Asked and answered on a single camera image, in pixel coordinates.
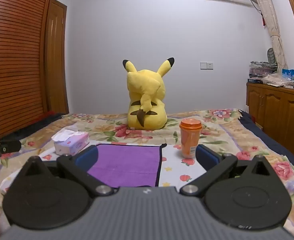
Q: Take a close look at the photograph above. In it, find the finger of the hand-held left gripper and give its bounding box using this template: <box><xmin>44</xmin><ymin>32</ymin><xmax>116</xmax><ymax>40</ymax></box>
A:
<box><xmin>0</xmin><ymin>140</ymin><xmax>22</xmax><ymax>166</ymax></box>

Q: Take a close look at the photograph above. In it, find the pink tissue box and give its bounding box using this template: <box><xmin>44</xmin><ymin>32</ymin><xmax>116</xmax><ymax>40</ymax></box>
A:
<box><xmin>51</xmin><ymin>127</ymin><xmax>90</xmax><ymax>156</ymax></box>

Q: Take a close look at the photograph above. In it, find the blue box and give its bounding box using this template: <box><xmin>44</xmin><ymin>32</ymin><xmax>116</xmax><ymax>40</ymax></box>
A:
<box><xmin>282</xmin><ymin>68</ymin><xmax>294</xmax><ymax>82</ymax></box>

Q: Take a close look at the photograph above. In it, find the beige curtain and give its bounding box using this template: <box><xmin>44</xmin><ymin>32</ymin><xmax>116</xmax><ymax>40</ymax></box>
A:
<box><xmin>247</xmin><ymin>0</ymin><xmax>288</xmax><ymax>71</ymax></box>

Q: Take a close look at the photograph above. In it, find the dark blue bed sheet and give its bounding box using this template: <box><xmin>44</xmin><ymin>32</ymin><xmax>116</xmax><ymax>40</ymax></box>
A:
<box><xmin>238</xmin><ymin>109</ymin><xmax>294</xmax><ymax>167</ymax></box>

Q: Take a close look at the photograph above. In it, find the orange plastic cup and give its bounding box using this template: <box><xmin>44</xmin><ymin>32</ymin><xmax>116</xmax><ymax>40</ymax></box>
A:
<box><xmin>179</xmin><ymin>119</ymin><xmax>203</xmax><ymax>159</ymax></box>

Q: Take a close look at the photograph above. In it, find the yellow plush toy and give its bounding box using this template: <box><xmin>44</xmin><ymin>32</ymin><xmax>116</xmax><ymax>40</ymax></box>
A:
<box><xmin>122</xmin><ymin>57</ymin><xmax>175</xmax><ymax>131</ymax></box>

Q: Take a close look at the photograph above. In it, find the stack of folded cloths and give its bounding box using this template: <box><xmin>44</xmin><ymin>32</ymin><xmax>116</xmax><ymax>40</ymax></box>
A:
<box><xmin>249</xmin><ymin>60</ymin><xmax>278</xmax><ymax>80</ymax></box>

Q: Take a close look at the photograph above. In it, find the floral blanket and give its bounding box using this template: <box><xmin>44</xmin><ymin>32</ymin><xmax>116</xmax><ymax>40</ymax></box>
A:
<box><xmin>0</xmin><ymin>109</ymin><xmax>294</xmax><ymax>238</ymax></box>

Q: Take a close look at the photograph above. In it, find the wooden cabinet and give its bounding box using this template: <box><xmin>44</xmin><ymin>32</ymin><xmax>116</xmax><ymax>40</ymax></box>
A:
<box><xmin>246</xmin><ymin>82</ymin><xmax>294</xmax><ymax>153</ymax></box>

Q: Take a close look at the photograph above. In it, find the beige crumpled cloth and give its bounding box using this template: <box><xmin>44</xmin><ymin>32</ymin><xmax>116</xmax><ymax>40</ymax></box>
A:
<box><xmin>262</xmin><ymin>73</ymin><xmax>294</xmax><ymax>87</ymax></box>

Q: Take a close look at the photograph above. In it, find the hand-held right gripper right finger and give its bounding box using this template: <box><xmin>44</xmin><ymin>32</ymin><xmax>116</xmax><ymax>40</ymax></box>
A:
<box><xmin>180</xmin><ymin>144</ymin><xmax>275</xmax><ymax>197</ymax></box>

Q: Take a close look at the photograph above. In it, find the purple towel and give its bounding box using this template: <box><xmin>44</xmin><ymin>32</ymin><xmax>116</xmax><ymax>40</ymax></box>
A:
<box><xmin>87</xmin><ymin>143</ymin><xmax>167</xmax><ymax>188</ymax></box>

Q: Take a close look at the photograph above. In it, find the wooden slatted wardrobe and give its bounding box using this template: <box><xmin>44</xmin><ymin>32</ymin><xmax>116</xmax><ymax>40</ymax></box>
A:
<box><xmin>0</xmin><ymin>0</ymin><xmax>58</xmax><ymax>141</ymax></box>

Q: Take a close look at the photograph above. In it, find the wooden door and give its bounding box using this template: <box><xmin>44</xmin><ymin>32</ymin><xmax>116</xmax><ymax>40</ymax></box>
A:
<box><xmin>45</xmin><ymin>0</ymin><xmax>70</xmax><ymax>116</ymax></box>

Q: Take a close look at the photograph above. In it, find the white fruit print cloth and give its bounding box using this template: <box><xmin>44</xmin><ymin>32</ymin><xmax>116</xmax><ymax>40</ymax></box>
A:
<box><xmin>0</xmin><ymin>141</ymin><xmax>209</xmax><ymax>196</ymax></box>

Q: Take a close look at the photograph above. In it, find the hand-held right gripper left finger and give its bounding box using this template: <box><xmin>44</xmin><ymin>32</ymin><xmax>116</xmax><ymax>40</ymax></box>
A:
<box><xmin>18</xmin><ymin>144</ymin><xmax>115</xmax><ymax>197</ymax></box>

